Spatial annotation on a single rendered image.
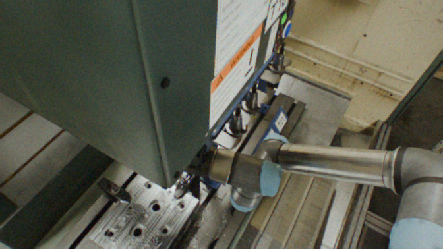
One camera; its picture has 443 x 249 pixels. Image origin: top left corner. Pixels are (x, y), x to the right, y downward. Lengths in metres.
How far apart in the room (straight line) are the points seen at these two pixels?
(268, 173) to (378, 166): 0.21
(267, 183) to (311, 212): 0.80
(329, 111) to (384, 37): 0.44
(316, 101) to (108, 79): 1.44
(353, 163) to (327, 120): 0.96
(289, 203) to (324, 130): 0.44
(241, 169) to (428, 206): 0.33
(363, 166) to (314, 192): 0.83
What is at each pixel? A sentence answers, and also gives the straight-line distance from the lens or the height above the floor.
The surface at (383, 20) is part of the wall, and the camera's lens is 1.45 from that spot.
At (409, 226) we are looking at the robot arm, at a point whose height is 1.55.
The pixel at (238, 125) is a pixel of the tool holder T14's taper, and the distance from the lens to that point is 0.95.
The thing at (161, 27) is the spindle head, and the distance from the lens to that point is 0.26.
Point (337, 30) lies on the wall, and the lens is 1.51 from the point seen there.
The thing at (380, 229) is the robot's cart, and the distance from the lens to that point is 2.15.
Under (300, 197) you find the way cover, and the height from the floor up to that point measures 0.73.
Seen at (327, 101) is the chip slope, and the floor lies 0.83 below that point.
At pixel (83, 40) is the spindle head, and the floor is 1.83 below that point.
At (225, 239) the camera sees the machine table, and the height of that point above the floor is 0.90.
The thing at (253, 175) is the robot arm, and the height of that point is 1.42.
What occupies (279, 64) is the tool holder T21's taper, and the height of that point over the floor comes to 1.25.
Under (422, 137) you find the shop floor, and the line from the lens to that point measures 3.03.
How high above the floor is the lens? 2.01
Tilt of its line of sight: 53 degrees down
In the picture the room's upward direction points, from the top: 5 degrees clockwise
